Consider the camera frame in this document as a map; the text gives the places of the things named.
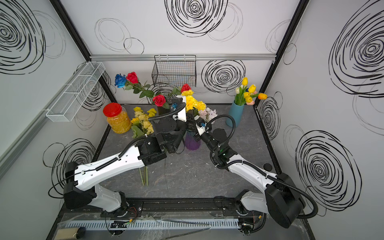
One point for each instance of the white cable duct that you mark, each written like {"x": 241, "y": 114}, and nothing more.
{"x": 114, "y": 225}

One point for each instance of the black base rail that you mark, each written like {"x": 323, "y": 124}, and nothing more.
{"x": 228, "y": 207}

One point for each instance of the yellow poppy stem large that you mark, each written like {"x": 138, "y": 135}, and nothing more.
{"x": 152, "y": 111}

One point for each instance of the black wire basket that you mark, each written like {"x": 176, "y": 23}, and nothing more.
{"x": 175, "y": 70}

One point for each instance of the teal ceramic vase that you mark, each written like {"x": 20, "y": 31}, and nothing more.
{"x": 236, "y": 112}

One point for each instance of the sunflower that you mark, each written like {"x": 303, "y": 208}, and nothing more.
{"x": 137, "y": 128}

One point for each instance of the yellow carnation bouquet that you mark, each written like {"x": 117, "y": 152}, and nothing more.
{"x": 198, "y": 108}

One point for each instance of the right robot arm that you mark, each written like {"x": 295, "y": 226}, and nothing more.
{"x": 278, "y": 197}

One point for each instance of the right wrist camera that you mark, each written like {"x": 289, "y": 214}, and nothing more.
{"x": 200, "y": 125}

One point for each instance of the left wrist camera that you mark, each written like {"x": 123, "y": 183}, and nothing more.
{"x": 179, "y": 105}

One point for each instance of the red rose top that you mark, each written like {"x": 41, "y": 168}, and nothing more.
{"x": 134, "y": 84}

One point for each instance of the spice jar back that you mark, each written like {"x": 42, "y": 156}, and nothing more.
{"x": 267, "y": 167}

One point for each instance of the purple glass vase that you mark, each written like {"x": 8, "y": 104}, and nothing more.
{"x": 191, "y": 143}

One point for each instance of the black vase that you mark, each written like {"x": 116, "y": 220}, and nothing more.
{"x": 163, "y": 110}

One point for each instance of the yellow rose stem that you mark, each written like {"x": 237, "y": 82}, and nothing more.
{"x": 141, "y": 122}

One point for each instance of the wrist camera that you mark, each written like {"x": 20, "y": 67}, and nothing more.
{"x": 200, "y": 125}
{"x": 179, "y": 105}

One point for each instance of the white wire shelf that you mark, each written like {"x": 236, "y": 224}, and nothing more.
{"x": 83, "y": 91}

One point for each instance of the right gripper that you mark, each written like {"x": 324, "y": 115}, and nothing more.
{"x": 198, "y": 137}

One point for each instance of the red lid plastic jar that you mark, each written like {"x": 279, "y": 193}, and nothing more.
{"x": 117, "y": 118}

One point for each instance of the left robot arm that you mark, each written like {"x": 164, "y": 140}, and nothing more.
{"x": 82, "y": 182}

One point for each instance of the yellow tulip bouquet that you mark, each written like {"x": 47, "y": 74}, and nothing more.
{"x": 246, "y": 95}

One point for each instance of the red rose low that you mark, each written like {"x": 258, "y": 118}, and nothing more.
{"x": 160, "y": 101}

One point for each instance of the blue rose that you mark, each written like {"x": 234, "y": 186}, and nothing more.
{"x": 120, "y": 81}

